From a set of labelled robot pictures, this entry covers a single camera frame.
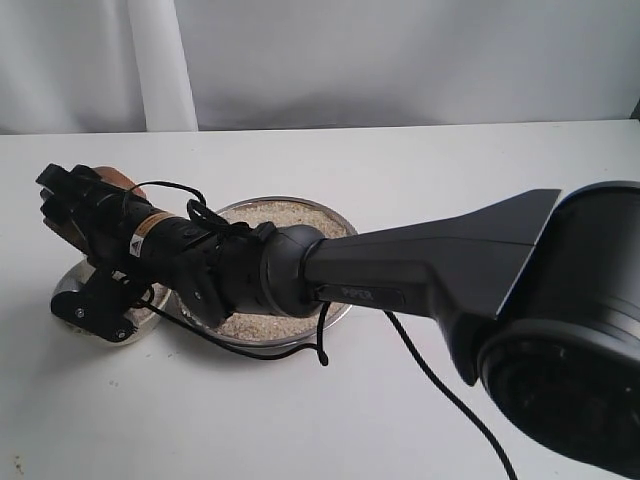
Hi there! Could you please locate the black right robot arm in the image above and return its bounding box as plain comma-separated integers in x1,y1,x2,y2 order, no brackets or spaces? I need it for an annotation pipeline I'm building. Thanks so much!
38,164,639,479

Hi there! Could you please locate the brown wooden cup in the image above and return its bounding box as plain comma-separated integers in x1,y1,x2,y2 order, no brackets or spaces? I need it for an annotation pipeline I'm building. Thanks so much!
40,166,150,255

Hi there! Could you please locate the black camera cable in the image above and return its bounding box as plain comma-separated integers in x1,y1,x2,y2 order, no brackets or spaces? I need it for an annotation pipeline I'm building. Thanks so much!
119,180,519,480

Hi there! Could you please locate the round steel tray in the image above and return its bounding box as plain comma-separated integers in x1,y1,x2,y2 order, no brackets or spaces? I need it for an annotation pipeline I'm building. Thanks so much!
169,195,360,351

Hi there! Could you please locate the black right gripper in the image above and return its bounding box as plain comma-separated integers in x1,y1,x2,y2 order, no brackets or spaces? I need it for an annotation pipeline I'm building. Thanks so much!
35,163,273,323

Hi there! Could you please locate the rice in steel tray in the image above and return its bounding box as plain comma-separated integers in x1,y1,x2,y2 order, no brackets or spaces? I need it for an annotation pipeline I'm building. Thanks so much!
203,200,351,345

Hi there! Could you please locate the white ceramic bowl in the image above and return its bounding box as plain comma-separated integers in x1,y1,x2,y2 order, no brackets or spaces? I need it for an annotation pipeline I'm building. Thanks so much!
50,260,172,347

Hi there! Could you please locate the uncooked white rice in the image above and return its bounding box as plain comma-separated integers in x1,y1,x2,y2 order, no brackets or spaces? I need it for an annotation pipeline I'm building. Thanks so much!
124,286,160,328

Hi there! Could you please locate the white backdrop curtain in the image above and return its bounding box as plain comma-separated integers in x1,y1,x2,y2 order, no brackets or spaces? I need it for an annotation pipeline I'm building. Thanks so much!
1,1,639,134

